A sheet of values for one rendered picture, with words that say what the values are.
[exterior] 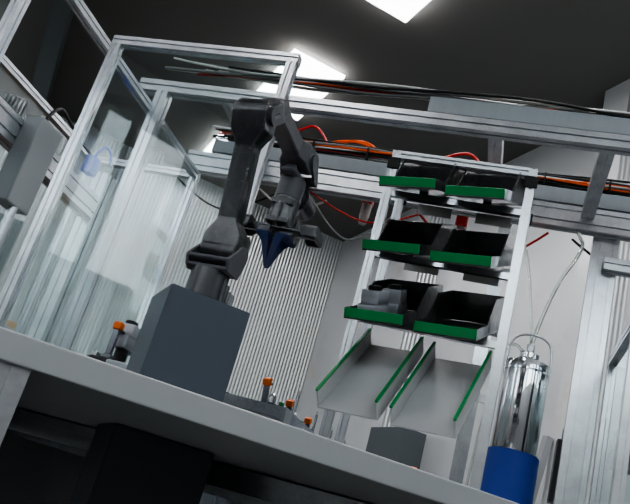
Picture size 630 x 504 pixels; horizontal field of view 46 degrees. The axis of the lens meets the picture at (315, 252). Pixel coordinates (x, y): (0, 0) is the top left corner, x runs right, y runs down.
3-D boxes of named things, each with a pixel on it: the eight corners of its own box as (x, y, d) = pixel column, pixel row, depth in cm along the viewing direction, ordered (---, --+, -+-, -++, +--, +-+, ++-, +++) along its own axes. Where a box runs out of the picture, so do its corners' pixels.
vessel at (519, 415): (538, 455, 214) (558, 332, 227) (489, 443, 218) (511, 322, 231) (535, 462, 227) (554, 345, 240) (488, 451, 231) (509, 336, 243)
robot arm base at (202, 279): (187, 294, 123) (199, 261, 125) (177, 300, 129) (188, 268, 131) (225, 309, 125) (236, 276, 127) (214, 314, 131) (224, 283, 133)
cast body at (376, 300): (373, 320, 155) (376, 286, 155) (355, 317, 158) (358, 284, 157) (393, 318, 162) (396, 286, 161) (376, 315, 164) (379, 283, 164)
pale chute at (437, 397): (456, 439, 139) (456, 419, 138) (389, 425, 145) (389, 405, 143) (491, 368, 162) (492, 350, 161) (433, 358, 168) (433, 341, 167)
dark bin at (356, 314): (401, 326, 152) (405, 290, 151) (343, 318, 157) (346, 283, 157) (440, 315, 177) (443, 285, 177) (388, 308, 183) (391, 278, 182)
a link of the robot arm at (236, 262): (225, 270, 125) (237, 236, 127) (179, 262, 128) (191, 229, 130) (239, 285, 131) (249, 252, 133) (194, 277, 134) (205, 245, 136)
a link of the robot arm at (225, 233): (271, 95, 133) (283, 109, 139) (234, 92, 135) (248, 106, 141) (230, 269, 128) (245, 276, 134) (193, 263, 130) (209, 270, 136)
